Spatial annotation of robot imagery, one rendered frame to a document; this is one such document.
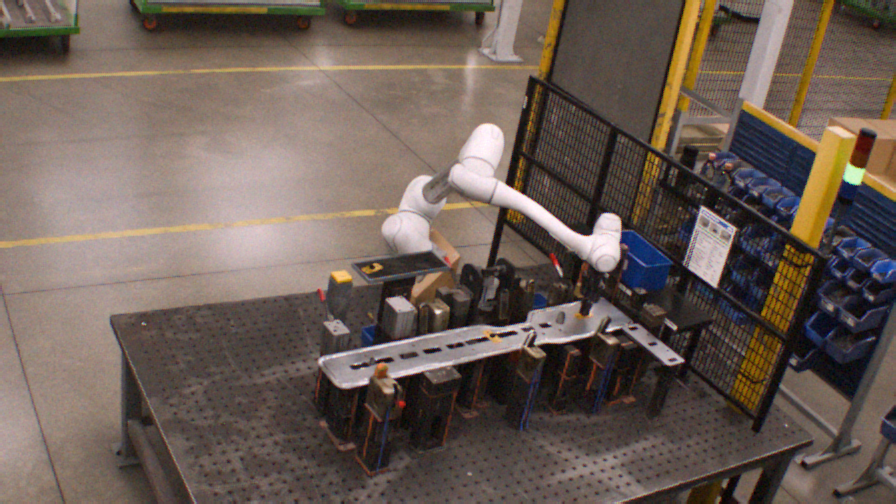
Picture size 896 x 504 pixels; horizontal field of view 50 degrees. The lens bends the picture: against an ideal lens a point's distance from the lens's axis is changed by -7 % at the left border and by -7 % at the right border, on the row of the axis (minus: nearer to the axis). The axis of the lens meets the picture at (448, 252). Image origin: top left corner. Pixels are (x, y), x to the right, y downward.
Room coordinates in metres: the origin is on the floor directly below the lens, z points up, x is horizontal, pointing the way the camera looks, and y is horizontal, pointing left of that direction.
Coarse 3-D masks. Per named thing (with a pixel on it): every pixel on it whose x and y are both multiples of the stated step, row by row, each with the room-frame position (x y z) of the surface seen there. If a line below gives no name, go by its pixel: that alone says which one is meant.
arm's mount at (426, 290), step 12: (432, 228) 4.19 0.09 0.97; (432, 240) 4.13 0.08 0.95; (444, 240) 4.10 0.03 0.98; (456, 252) 4.00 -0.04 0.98; (456, 264) 3.98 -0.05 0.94; (432, 276) 3.94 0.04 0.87; (444, 276) 3.95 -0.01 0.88; (420, 288) 3.91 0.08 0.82; (432, 288) 3.92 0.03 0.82; (420, 300) 3.90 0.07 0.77
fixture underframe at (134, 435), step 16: (128, 368) 3.30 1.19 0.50; (128, 384) 3.30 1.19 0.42; (128, 400) 3.30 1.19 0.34; (128, 416) 3.30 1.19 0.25; (144, 416) 3.36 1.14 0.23; (128, 432) 3.29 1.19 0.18; (144, 432) 3.25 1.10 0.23; (112, 448) 3.34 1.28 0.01; (128, 448) 3.30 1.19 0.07; (144, 448) 3.15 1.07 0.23; (128, 464) 3.27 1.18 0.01; (144, 464) 3.08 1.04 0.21; (160, 464) 3.08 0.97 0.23; (768, 464) 3.47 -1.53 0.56; (784, 464) 3.50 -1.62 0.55; (160, 480) 2.99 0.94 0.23; (720, 480) 3.26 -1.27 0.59; (768, 480) 3.50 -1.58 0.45; (160, 496) 2.90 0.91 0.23; (672, 496) 3.14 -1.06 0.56; (720, 496) 3.68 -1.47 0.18; (736, 496) 3.63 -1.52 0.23; (752, 496) 3.53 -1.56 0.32; (768, 496) 3.49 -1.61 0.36
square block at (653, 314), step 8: (648, 312) 3.68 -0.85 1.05; (656, 312) 3.68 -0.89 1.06; (664, 312) 3.70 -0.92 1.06; (640, 320) 3.70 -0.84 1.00; (648, 320) 3.67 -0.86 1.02; (656, 320) 3.66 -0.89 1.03; (664, 320) 3.70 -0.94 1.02; (648, 328) 3.66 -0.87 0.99; (656, 328) 3.68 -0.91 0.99; (656, 336) 3.69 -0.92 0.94; (648, 344) 3.67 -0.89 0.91; (648, 360) 3.69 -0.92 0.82; (640, 368) 3.67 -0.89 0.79; (640, 376) 3.68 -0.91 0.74
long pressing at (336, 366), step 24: (552, 312) 3.62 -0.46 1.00; (576, 312) 3.65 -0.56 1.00; (600, 312) 3.69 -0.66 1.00; (432, 336) 3.26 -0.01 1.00; (456, 336) 3.29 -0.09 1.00; (480, 336) 3.32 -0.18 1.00; (552, 336) 3.43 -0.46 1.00; (576, 336) 3.47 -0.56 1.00; (336, 360) 2.97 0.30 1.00; (360, 360) 3.00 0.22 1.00; (408, 360) 3.07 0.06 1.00; (432, 360) 3.10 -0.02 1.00; (456, 360) 3.13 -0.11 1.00; (336, 384) 2.84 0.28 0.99; (360, 384) 2.87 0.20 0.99
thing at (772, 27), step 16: (768, 0) 7.71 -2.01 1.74; (784, 0) 7.63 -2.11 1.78; (768, 16) 7.67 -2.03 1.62; (784, 16) 7.66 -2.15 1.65; (768, 32) 7.64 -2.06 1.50; (784, 32) 7.69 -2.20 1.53; (752, 48) 7.73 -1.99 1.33; (768, 48) 7.61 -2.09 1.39; (752, 64) 7.69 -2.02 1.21; (768, 64) 7.64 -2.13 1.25; (752, 80) 7.65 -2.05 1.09; (768, 80) 7.67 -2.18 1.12; (752, 96) 7.62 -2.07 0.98
